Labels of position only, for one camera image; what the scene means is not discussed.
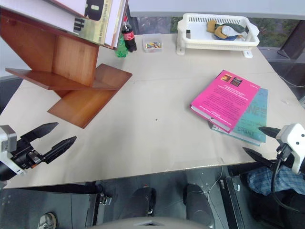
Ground pink hardcover book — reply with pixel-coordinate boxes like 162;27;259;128
189;69;261;134

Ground black flat bar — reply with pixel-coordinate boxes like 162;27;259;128
219;175;246;229

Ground items in basket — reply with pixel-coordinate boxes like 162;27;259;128
219;23;250;41

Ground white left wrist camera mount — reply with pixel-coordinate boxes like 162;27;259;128
0;125;26;176

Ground teal hardcover book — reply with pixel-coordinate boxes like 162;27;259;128
209;87;269;147

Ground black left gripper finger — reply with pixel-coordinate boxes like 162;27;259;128
42;135;78;165
20;122;59;146

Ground mustard yellow cloth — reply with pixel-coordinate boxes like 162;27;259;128
206;20;227;40

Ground dark rounded robot foot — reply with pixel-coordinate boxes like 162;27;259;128
183;183;215;228

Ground white plastic basket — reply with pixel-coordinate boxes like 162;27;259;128
176;12;261;58

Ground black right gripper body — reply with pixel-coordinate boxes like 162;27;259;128
274;142;298;169

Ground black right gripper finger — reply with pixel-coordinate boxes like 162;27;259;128
242;146;275;168
258;126;282;139

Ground thin white cable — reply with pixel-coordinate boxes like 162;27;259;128
206;164;224;199

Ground small cola bottle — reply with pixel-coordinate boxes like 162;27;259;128
121;21;137;53

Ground thick white-paged book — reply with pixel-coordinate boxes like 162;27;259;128
103;0;129;50

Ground wooden book stand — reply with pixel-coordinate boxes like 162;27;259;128
0;8;133;130

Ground clear box of colourful pieces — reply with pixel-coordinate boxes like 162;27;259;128
142;33;164;54

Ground grey sneaker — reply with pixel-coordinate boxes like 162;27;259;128
37;211;58;229

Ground metal table leg bracket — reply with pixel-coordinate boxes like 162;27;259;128
94;183;113;206

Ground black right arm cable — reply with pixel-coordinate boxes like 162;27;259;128
271;143;305;213

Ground dark metal post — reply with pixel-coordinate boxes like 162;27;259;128
277;18;305;64

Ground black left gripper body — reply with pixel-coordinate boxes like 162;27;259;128
10;137;47;171

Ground grey robot torso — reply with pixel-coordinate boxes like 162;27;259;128
91;215;212;229

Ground blue plaid cloth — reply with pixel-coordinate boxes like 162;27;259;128
246;165;305;197

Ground small green soda bottle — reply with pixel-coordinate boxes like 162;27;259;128
115;33;130;59

